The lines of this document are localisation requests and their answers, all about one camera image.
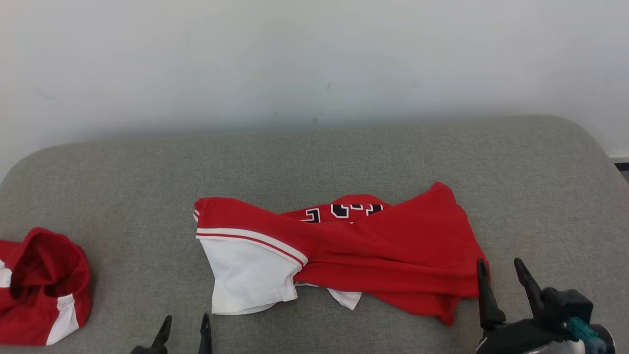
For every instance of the red shorts with white stripes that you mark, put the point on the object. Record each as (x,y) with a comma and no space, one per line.
(44,295)

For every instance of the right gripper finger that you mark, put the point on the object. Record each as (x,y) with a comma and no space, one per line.
(489,300)
(530,287)

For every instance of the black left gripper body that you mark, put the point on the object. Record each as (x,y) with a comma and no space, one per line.
(142,350)

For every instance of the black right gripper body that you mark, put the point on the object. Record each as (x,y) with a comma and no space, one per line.
(516,339)

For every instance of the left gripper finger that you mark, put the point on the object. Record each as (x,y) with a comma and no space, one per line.
(163,334)
(205,337)

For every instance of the red jersey with black lettering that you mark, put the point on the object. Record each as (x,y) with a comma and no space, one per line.
(403,250)

